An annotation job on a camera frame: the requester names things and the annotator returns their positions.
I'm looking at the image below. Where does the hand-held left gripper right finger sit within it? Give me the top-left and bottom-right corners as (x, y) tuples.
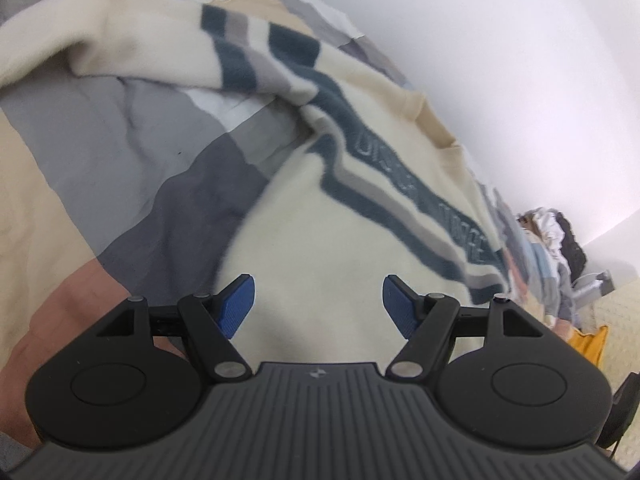
(382, 274), (547, 384)

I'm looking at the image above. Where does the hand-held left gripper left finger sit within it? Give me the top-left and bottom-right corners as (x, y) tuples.
(96, 273), (257, 384)

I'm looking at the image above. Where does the cream striped sweater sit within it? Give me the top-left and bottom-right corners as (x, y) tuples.
(0, 0), (513, 366)

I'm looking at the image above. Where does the black garment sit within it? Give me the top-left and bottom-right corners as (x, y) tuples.
(551, 211), (589, 281)

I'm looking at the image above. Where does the checkered patchwork quilt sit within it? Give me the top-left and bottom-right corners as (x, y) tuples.
(0, 0), (581, 448)

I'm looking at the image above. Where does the yellow cloth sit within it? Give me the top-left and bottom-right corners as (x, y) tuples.
(569, 324), (610, 368)

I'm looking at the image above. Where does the dark round object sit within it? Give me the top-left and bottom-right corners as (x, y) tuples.
(597, 370), (640, 453)

